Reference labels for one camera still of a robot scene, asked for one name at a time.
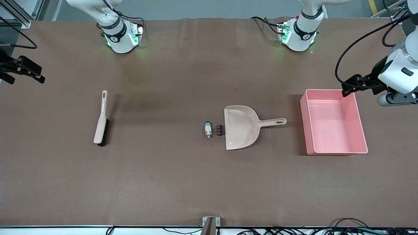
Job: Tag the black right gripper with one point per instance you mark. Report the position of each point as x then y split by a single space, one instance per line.
7 65

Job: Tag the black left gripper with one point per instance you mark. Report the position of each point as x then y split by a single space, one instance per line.
374 77

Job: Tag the beige brush with black bristles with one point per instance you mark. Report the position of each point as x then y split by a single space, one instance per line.
99 130

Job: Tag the beige plastic dustpan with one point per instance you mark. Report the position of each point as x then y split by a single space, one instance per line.
240 127

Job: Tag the small dark brown electronic part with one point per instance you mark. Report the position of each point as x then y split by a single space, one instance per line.
219 130

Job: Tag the small white electronic part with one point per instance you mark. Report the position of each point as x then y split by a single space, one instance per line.
208 129

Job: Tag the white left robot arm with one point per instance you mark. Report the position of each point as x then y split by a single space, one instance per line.
303 36

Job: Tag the pink plastic bin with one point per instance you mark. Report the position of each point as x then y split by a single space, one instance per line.
333 130

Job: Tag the yellow floor tape strip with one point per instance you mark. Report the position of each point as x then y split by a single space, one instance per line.
372 6

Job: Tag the brown table cover sheet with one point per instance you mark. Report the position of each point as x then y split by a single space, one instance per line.
163 179

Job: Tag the aluminium frame profile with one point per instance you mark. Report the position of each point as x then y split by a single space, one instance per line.
23 19
396 20

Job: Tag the metal table edge bracket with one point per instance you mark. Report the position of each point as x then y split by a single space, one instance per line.
209 227

